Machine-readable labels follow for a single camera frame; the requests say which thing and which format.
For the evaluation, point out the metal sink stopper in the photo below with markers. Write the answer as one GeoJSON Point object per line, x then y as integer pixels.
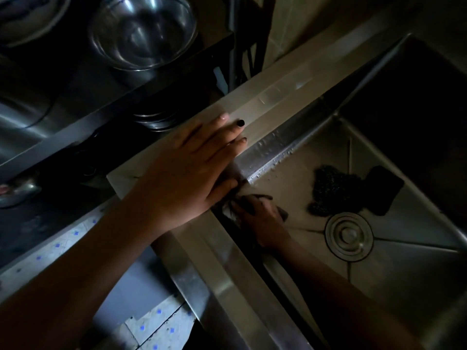
{"type": "Point", "coordinates": [349, 236]}

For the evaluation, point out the person's right hand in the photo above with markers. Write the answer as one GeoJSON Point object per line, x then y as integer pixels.
{"type": "Point", "coordinates": [261, 218]}

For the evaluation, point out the metal pot lid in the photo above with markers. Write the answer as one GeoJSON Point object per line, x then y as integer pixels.
{"type": "Point", "coordinates": [18, 189]}

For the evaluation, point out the person's right forearm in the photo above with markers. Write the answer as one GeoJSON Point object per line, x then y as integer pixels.
{"type": "Point", "coordinates": [346, 306]}

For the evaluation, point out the stainless steel double sink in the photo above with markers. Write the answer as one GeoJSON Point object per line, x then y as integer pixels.
{"type": "Point", "coordinates": [292, 87]}

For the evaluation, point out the black rectangular sponge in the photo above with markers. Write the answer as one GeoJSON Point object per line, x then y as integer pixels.
{"type": "Point", "coordinates": [383, 191]}

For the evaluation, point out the black steel wool scourer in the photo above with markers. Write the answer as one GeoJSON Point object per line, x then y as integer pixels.
{"type": "Point", "coordinates": [334, 191]}

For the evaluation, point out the person's left forearm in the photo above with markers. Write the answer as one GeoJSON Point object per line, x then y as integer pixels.
{"type": "Point", "coordinates": [69, 284]}

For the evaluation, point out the person's left hand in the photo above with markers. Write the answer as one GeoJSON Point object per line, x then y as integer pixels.
{"type": "Point", "coordinates": [182, 174]}

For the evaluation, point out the small shiny metal bowl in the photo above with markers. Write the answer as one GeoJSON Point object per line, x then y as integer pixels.
{"type": "Point", "coordinates": [144, 30]}

